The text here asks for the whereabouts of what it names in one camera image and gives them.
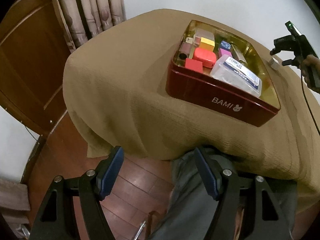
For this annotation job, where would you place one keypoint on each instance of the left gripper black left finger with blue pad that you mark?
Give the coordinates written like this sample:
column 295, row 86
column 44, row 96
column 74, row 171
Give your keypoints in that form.
column 56, row 219

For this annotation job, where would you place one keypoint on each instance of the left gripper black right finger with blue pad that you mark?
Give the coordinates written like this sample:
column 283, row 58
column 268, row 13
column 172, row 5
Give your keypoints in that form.
column 249, row 206

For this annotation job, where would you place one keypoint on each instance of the clear plastic card box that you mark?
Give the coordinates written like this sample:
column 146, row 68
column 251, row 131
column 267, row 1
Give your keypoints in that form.
column 232, row 72

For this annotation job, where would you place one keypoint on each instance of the purple rectangular block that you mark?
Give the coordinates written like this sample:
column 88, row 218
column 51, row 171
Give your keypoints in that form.
column 223, row 52

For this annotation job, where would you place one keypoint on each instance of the coral rounded square case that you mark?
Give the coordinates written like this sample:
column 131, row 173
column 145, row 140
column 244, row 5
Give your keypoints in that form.
column 208, row 58

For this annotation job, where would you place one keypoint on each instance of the yellow block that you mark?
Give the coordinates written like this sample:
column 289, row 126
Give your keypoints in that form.
column 207, row 44

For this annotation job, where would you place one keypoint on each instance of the red rectangular block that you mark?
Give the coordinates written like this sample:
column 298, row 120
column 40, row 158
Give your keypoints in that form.
column 194, row 65

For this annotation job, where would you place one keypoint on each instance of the lip gloss tube gold cap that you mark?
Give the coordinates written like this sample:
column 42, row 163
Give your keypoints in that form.
column 185, row 48

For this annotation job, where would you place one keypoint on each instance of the white cube block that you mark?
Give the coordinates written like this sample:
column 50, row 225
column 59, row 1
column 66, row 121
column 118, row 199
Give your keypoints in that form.
column 274, row 64

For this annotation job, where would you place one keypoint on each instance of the person right hand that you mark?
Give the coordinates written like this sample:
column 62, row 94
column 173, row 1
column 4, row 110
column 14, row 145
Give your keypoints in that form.
column 312, row 62

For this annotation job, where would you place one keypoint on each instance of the grey trouser leg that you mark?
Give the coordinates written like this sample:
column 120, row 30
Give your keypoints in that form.
column 191, row 209

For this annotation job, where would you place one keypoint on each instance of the clear box red contents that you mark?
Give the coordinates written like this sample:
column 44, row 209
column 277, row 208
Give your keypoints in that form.
column 199, row 33

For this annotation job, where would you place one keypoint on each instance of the red gold tin box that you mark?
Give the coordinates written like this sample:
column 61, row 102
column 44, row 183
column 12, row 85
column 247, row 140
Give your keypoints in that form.
column 206, row 91

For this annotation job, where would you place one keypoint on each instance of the brown tablecloth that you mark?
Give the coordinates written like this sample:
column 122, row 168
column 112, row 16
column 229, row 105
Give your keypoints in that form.
column 114, row 90

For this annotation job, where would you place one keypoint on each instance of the brown wooden door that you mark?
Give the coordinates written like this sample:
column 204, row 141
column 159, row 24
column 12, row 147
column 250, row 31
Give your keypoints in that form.
column 33, row 56

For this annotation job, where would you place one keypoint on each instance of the patterned curtain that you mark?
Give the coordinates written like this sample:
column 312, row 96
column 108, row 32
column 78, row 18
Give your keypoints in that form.
column 82, row 20

